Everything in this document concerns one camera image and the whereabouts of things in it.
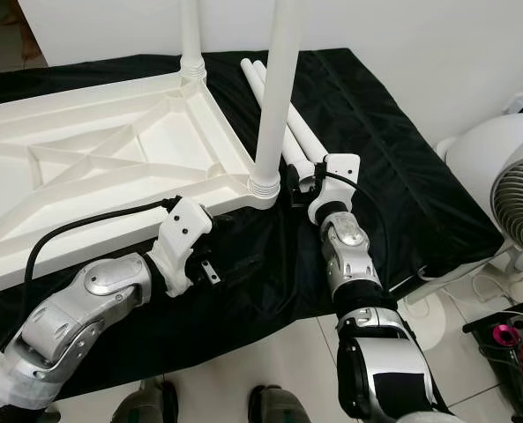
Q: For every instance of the white plastic table top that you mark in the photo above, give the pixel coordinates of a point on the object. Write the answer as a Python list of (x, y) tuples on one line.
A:
[(23, 167)]

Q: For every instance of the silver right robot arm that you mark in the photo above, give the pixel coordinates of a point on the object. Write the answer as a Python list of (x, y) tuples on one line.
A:
[(345, 251)]

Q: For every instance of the black cloth table cover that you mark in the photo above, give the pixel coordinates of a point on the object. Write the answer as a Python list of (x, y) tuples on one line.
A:
[(411, 203)]

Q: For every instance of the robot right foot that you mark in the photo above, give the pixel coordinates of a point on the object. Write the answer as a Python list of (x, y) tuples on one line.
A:
[(279, 405)]

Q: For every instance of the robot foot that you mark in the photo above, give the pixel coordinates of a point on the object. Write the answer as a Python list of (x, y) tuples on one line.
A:
[(279, 405), (142, 405)]

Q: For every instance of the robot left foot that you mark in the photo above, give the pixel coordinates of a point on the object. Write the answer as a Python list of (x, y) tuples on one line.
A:
[(142, 405)]

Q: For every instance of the white standing fan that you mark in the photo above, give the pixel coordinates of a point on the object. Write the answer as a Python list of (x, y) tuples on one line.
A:
[(481, 150)]

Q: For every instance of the pink and black hair dryer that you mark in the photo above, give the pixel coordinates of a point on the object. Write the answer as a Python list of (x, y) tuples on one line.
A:
[(505, 335)]

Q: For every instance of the person bare leg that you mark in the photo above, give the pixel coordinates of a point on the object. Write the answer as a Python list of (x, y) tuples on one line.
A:
[(25, 33)]

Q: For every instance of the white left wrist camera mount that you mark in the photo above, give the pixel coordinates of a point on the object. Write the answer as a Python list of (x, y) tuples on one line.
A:
[(183, 225)]

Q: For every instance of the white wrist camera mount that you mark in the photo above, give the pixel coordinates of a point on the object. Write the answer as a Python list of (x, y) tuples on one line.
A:
[(183, 225), (340, 167)]

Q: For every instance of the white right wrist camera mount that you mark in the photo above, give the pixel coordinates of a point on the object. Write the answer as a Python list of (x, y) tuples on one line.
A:
[(340, 167)]

